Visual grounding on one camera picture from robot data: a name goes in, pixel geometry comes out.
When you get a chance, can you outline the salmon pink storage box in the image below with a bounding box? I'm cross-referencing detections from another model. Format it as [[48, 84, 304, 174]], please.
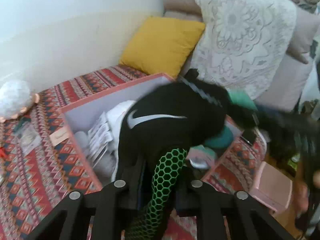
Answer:
[[61, 73, 230, 190]]

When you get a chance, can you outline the grey hedgehog plush toy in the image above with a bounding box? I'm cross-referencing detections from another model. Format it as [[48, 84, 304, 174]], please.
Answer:
[[1, 80, 40, 123]]

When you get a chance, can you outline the small beige card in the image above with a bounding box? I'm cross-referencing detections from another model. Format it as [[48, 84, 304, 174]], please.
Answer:
[[49, 127, 69, 146]]

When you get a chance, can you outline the clear packaged item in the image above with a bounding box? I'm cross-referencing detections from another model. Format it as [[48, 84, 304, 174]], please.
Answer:
[[16, 123, 41, 156]]

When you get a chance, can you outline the white lace pillow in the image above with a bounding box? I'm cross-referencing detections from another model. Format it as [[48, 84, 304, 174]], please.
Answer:
[[190, 0, 297, 99]]

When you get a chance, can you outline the pink stool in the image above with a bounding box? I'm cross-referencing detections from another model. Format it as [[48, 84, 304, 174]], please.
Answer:
[[249, 161, 293, 213]]

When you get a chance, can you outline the black phone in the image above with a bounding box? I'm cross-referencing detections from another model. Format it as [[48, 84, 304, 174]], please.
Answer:
[[240, 129, 257, 147]]

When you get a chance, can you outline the black nike sock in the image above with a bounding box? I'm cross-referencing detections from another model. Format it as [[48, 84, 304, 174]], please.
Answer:
[[117, 80, 233, 240]]

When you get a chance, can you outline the yellow cushion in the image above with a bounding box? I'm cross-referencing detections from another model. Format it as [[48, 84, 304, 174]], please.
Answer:
[[119, 17, 205, 79]]

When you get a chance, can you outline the teal glasses case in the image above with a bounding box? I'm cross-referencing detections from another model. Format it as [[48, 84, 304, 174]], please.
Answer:
[[203, 126, 234, 149]]

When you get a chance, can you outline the white dog plush red bib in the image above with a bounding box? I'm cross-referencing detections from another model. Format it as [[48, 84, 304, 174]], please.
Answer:
[[96, 100, 135, 182]]

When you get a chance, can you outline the patterned red bedspread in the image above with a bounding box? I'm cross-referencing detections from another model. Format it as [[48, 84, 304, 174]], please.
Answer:
[[1, 66, 267, 239]]

